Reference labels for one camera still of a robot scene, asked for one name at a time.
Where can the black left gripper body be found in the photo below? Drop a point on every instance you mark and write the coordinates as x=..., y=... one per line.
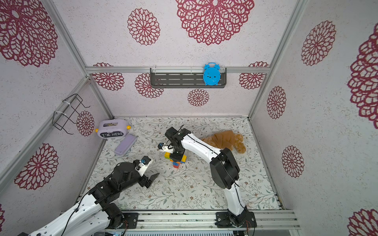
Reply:
x=136, y=179

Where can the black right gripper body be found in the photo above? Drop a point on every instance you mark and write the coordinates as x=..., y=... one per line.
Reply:
x=177, y=156

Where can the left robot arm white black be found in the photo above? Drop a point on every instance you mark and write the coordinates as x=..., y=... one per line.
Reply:
x=96, y=210

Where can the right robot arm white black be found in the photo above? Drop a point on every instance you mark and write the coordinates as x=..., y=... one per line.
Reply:
x=224, y=171

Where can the purple pencil case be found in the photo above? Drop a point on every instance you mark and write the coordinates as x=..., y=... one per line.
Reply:
x=125, y=145

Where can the purple toy radio clock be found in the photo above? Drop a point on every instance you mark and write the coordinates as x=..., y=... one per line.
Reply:
x=113, y=128

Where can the brown plush teddy bear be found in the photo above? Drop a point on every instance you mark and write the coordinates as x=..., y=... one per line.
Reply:
x=227, y=139

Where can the blue alarm clock toy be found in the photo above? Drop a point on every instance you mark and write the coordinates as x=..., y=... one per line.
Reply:
x=212, y=74

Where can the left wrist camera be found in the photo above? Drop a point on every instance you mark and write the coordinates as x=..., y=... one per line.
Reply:
x=142, y=165

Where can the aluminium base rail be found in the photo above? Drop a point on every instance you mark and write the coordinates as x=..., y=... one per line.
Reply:
x=203, y=220

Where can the grey wall shelf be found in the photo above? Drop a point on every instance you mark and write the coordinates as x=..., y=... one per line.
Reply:
x=183, y=80

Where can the black wire wall rack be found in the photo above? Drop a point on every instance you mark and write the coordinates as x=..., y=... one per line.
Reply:
x=71, y=106

